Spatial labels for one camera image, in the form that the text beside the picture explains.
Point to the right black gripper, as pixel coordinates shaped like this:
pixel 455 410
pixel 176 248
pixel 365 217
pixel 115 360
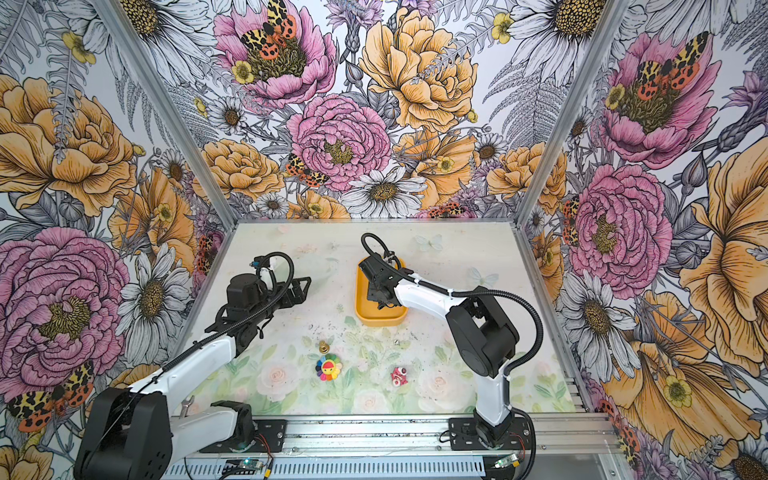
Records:
pixel 372 293

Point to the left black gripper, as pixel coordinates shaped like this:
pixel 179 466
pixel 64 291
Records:
pixel 300 296

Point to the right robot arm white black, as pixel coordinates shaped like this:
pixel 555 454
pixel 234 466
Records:
pixel 483 333

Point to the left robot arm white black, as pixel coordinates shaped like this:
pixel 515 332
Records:
pixel 134 432

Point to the yellow plastic bin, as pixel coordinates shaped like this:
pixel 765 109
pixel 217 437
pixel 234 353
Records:
pixel 367 310

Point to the colourful flower toy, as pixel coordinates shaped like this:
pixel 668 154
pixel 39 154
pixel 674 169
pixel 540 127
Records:
pixel 328 367

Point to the pink small toy figure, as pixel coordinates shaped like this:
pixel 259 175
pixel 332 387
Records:
pixel 399 376

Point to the green circuit board left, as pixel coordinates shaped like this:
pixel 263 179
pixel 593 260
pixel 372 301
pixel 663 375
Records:
pixel 246 466

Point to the green circuit board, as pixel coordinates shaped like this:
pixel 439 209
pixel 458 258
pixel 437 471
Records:
pixel 246 466
pixel 508 461

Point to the green circuit board right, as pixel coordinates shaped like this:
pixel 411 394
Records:
pixel 508 461

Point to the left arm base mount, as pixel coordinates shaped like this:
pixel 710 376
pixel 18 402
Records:
pixel 263 436

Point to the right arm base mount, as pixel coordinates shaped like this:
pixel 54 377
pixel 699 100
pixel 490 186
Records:
pixel 515 433

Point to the white slotted cable duct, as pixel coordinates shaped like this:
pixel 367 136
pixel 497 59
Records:
pixel 420 467

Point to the aluminium front rail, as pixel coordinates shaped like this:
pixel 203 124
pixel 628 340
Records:
pixel 384 435

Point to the aluminium corner post right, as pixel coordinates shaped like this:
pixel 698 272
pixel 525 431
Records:
pixel 599 48

